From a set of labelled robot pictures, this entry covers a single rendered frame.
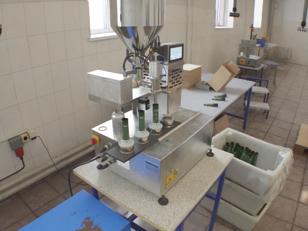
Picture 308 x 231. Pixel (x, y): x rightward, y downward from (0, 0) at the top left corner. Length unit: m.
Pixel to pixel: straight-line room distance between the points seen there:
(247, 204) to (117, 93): 1.33
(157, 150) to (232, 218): 1.20
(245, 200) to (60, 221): 1.33
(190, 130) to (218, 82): 1.59
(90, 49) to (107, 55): 0.26
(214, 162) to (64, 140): 1.76
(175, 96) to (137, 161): 0.49
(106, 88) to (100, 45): 1.65
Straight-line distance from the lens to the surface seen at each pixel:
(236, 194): 1.92
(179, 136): 1.23
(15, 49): 2.27
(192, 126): 1.33
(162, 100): 1.35
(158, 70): 1.09
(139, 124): 1.10
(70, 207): 1.46
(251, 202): 1.89
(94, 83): 1.23
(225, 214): 2.12
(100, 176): 1.41
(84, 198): 1.50
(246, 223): 2.06
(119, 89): 1.09
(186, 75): 2.80
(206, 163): 1.51
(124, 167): 1.24
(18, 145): 2.40
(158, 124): 1.19
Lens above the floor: 1.62
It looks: 24 degrees down
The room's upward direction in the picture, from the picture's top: straight up
